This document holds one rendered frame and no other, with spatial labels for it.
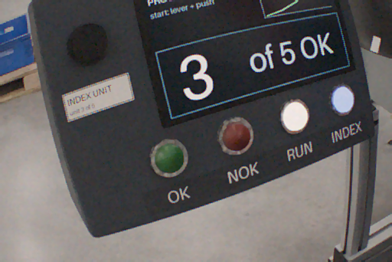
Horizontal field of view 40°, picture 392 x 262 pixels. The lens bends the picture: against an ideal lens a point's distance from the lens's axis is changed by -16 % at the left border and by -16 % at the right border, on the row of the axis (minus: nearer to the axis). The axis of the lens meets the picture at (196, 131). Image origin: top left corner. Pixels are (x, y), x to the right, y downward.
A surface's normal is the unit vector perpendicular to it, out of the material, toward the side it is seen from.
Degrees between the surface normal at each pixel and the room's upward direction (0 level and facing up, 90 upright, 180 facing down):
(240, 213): 0
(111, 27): 75
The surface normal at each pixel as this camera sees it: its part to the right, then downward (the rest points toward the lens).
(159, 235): -0.14, -0.87
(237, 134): 0.29, 0.10
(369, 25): -0.40, -0.18
